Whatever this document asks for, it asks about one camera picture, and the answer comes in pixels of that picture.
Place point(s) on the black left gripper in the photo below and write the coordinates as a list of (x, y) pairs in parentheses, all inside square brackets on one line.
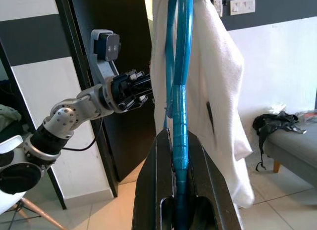
[(123, 91)]

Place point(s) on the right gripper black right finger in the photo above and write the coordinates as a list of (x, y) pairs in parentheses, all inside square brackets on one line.
[(210, 180)]

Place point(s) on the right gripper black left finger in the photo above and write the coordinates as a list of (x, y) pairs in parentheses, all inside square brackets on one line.
[(151, 190)]

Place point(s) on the blue clothes hanger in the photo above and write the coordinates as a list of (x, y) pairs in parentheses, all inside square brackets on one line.
[(179, 141)]

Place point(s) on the white t-shirt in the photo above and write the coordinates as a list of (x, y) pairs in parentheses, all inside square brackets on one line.
[(218, 79)]

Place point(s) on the black door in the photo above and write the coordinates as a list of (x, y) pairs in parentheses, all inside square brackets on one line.
[(119, 29)]

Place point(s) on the grey upholstered bench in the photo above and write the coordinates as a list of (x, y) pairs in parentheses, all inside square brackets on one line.
[(297, 146)]

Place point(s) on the white crumpled paper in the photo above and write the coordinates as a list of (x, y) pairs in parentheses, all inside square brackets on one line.
[(277, 108)]

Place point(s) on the white chair wooden legs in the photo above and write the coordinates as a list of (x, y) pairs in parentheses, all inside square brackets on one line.
[(42, 213)]

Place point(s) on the pale green cloth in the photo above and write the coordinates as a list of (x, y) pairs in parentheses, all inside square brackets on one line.
[(8, 113)]

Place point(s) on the clear wrapper with red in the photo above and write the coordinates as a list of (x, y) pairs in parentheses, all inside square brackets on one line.
[(310, 116)]

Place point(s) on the white air conditioner remote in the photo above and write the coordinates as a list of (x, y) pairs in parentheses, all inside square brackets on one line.
[(218, 2)]

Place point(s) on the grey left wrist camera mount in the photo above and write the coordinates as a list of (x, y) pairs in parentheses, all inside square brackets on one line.
[(101, 66)]

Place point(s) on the white light switch panel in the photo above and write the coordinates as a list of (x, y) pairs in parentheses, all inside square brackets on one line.
[(242, 6)]

